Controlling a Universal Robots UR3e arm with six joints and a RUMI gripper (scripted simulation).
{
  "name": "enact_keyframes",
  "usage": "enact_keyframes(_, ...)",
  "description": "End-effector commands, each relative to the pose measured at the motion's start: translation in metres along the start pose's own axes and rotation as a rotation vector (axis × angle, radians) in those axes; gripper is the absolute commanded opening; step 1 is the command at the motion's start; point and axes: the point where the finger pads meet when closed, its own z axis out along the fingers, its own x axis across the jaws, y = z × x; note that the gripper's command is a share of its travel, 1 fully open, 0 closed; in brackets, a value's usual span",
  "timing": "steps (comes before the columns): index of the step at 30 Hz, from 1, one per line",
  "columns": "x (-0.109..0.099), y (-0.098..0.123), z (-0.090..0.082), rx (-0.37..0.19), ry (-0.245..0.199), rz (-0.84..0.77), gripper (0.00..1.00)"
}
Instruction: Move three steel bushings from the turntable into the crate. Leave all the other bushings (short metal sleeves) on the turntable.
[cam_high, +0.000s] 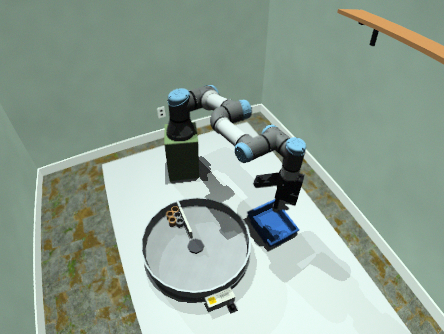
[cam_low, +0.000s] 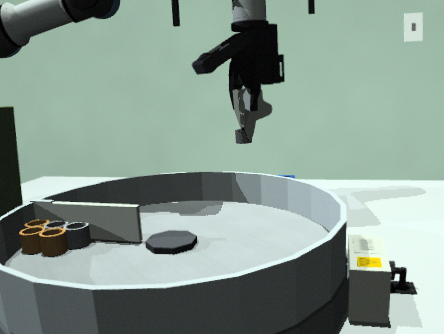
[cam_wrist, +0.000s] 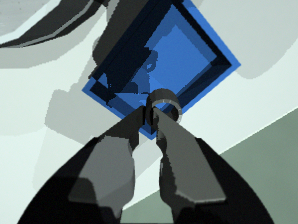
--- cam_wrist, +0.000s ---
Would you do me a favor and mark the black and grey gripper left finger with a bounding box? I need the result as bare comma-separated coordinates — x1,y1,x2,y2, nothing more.
17,105,146,224

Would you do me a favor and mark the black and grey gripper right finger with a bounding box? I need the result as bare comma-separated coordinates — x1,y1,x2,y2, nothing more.
150,106,275,224

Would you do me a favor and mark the grey metal bushing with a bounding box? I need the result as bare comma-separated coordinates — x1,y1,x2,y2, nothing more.
145,88,183,130

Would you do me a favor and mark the blue crate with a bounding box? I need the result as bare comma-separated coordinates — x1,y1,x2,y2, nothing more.
81,0,241,119

